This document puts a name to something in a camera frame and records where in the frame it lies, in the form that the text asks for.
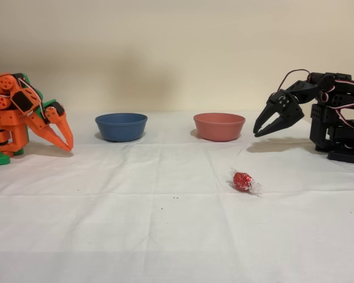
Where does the red bowl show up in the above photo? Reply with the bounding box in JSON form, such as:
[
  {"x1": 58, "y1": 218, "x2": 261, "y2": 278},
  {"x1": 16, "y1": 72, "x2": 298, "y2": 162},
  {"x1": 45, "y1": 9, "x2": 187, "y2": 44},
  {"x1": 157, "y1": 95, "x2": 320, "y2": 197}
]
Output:
[{"x1": 193, "y1": 112, "x2": 246, "y2": 142}]

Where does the red white black servo cable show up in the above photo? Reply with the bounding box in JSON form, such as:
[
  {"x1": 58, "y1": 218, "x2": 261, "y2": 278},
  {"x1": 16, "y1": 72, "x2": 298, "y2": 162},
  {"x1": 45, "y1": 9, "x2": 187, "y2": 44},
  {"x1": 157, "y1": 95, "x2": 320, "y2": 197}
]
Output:
[
  {"x1": 318, "y1": 78, "x2": 354, "y2": 119},
  {"x1": 277, "y1": 69, "x2": 310, "y2": 92}
]

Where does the blue bowl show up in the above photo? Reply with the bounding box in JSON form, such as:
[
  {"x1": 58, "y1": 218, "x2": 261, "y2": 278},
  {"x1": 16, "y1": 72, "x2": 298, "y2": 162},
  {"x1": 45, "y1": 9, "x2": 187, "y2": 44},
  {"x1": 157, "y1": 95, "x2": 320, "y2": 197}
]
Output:
[{"x1": 94, "y1": 113, "x2": 149, "y2": 143}]

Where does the white tablecloth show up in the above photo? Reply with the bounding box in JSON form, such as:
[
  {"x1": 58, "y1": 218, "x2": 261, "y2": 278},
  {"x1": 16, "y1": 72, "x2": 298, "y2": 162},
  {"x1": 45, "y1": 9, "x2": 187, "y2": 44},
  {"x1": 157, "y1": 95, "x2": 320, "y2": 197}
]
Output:
[{"x1": 0, "y1": 110, "x2": 354, "y2": 283}]

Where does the servo cable on orange arm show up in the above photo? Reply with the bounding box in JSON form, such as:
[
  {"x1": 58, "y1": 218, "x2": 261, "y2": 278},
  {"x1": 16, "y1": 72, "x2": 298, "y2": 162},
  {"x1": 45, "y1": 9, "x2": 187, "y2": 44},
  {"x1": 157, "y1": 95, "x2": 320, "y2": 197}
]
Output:
[{"x1": 16, "y1": 75, "x2": 47, "y2": 120}]

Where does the red candy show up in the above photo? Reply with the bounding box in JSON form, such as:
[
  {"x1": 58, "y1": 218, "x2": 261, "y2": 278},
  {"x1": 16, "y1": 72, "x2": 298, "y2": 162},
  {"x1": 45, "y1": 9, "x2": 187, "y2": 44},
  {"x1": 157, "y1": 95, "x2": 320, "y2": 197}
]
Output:
[{"x1": 229, "y1": 167, "x2": 263, "y2": 198}]

